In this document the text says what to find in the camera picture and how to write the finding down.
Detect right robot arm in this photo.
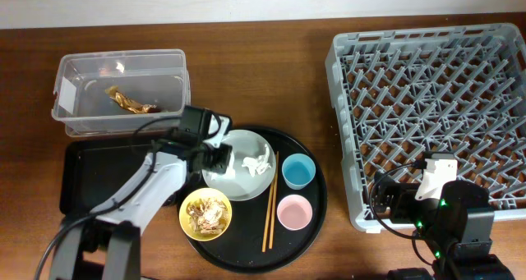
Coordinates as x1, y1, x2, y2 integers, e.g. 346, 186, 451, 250
371, 177, 514, 280

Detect yellow bowl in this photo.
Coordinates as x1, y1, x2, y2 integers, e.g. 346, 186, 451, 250
179, 188, 233, 241

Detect small white tissue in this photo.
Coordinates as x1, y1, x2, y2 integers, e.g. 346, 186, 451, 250
242, 145, 270, 177

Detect left wooden chopstick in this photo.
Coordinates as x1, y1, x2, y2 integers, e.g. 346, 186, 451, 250
261, 179, 275, 253

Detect black rectangular tray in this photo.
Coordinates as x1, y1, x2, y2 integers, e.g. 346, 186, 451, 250
59, 135, 159, 215

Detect grey plate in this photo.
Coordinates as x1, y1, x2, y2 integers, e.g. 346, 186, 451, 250
201, 130, 276, 201

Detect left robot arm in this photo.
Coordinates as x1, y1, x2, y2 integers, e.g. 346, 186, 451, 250
35, 106, 232, 279

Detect grey dishwasher rack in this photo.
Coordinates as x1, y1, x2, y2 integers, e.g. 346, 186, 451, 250
325, 23, 525, 233

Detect wooden chopstick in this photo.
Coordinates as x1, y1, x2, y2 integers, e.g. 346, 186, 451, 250
269, 151, 279, 250
261, 179, 275, 253

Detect right wooden chopstick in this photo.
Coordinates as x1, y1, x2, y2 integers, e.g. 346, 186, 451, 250
269, 151, 279, 250

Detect gold foil wrapper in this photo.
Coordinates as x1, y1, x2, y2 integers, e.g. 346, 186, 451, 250
105, 85, 161, 114

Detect clear plastic bin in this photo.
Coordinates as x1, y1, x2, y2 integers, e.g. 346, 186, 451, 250
51, 49, 191, 137

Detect round black tray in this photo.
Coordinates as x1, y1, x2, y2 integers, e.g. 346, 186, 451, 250
178, 126, 327, 273

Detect blue cup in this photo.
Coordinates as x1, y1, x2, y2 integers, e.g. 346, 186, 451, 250
282, 154, 316, 190

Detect pink cup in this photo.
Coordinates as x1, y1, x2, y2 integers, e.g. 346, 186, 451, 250
277, 195, 313, 231

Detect large white tissue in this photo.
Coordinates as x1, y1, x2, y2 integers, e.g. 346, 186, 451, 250
210, 154, 235, 181

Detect food scraps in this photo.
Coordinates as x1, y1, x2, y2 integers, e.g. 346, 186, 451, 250
187, 198, 229, 236

